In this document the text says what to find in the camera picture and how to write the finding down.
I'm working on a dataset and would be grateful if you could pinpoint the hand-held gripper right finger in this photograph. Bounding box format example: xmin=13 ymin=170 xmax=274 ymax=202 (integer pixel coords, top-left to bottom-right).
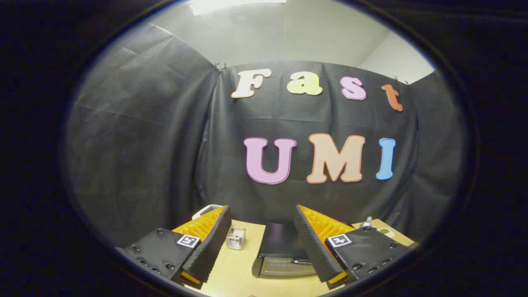
xmin=294 ymin=204 xmax=417 ymax=289

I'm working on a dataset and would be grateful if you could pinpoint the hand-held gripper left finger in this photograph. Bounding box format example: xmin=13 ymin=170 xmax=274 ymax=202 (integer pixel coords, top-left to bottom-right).
xmin=115 ymin=205 xmax=232 ymax=289

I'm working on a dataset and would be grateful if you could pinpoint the black toaster oven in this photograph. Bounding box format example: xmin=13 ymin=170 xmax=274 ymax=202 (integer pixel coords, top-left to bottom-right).
xmin=252 ymin=222 xmax=318 ymax=278

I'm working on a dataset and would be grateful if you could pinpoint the white pop-up toaster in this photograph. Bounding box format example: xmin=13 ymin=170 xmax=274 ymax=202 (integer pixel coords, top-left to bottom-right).
xmin=192 ymin=204 xmax=224 ymax=220

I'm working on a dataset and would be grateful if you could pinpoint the clear glass container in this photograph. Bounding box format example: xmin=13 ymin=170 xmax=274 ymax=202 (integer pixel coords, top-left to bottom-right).
xmin=226 ymin=226 xmax=247 ymax=250

